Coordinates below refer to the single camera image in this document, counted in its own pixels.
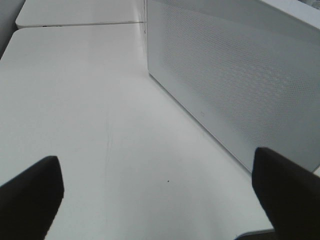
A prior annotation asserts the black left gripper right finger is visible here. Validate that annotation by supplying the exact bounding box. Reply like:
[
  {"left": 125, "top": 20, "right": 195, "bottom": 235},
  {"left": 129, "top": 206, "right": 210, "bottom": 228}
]
[{"left": 251, "top": 147, "right": 320, "bottom": 240}]

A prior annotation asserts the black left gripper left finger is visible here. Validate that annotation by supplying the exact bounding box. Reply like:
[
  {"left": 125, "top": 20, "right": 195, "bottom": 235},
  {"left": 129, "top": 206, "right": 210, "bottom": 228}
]
[{"left": 0, "top": 156, "right": 64, "bottom": 240}]

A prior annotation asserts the white microwave door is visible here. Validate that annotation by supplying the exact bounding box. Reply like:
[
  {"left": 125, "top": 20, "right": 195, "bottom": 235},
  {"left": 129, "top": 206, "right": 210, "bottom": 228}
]
[{"left": 146, "top": 0, "right": 320, "bottom": 171}]

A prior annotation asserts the white rear table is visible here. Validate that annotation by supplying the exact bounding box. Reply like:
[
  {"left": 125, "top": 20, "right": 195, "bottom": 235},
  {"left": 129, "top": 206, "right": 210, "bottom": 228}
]
[{"left": 15, "top": 0, "right": 146, "bottom": 29}]

